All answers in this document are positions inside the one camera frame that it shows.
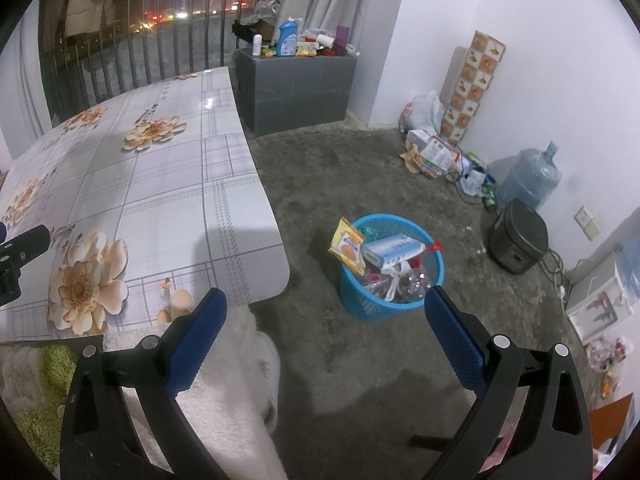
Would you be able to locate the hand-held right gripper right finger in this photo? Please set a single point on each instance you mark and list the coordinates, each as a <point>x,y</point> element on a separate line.
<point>455,345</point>

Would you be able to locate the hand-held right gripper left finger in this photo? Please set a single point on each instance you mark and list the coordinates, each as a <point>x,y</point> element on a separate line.
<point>197,345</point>

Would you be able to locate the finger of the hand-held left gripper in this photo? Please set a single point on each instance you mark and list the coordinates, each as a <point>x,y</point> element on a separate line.
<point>30,242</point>

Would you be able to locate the white plastic wrapper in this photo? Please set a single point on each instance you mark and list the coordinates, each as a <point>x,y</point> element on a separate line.
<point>397,275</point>

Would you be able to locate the blue plastic basket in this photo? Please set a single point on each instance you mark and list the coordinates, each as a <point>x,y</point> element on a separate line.
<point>365,305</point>

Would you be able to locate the blue white carton box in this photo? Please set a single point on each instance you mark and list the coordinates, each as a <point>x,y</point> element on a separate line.
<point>390,250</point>

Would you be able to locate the yellow snack packet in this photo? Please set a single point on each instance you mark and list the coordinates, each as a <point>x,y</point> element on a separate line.
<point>347,247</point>

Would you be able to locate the white fluffy towel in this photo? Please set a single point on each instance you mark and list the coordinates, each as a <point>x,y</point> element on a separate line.
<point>225,410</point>

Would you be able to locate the white slipper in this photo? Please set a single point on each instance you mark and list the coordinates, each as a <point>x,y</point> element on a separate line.
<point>269,375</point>

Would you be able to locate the black rice cooker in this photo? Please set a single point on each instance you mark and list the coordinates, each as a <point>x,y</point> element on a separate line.
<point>517,235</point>

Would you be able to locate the white water dispenser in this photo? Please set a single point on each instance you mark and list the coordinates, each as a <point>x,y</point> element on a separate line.
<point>595,305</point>

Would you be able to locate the plastic bag of small items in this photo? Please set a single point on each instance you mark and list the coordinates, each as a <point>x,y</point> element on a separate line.
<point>607,360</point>

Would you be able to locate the floral printed table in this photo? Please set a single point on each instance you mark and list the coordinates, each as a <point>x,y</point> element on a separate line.
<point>175,185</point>

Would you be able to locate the translucent plastic bag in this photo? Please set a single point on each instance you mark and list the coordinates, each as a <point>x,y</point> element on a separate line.
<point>475,182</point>

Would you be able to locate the orange board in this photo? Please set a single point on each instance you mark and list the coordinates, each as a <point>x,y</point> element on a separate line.
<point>610,420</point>

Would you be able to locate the blue water jug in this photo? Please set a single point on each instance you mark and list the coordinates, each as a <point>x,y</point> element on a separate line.
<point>530,180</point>

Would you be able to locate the pile of printed packets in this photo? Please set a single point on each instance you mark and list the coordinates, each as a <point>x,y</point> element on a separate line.
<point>435,152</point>

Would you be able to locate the white plastic bag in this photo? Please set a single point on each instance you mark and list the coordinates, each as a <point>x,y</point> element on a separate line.
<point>422,110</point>

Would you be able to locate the tile pattern roll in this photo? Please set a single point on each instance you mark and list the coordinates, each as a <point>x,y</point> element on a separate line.
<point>472,90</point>

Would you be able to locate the grey side cabinet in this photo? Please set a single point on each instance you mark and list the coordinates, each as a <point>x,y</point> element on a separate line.
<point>295,90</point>

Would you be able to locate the small white bottle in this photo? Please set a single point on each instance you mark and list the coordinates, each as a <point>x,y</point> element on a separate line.
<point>258,45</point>

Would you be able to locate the small yellow pouch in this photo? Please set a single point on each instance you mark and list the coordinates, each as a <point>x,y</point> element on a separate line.
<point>307,50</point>

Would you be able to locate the blue detergent bottle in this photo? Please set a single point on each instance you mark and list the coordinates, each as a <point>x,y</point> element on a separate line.
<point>287,40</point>

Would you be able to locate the pile of bags and boxes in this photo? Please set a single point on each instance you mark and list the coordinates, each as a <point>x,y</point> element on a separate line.
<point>260,15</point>

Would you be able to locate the purple cup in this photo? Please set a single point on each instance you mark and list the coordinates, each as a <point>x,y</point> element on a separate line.
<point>342,37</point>

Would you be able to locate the white paper cup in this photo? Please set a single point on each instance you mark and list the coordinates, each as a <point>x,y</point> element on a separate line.
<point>325,41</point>

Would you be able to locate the wall socket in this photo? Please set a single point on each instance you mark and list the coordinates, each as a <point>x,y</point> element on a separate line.
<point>586,220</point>

